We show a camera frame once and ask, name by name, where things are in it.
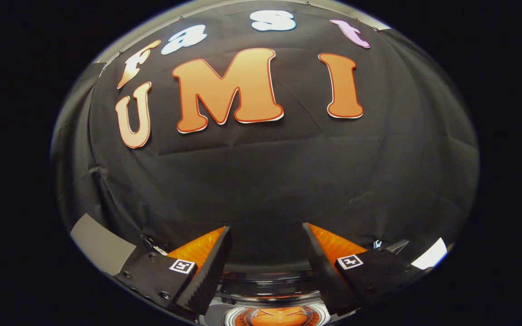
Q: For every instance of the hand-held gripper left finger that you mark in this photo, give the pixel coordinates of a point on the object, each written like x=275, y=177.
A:
x=209, y=271

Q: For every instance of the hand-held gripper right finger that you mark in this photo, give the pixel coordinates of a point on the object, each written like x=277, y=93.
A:
x=324, y=271

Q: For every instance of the grey washing machine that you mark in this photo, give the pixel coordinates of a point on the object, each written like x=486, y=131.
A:
x=265, y=290

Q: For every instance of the yellow polo shirt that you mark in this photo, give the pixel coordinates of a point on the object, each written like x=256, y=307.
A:
x=281, y=319

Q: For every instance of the small blue clip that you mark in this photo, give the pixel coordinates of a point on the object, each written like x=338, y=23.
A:
x=377, y=244

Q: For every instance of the black backdrop cloth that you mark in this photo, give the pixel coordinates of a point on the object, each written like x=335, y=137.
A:
x=288, y=172

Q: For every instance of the grey stand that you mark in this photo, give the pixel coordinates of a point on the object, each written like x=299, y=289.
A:
x=100, y=244

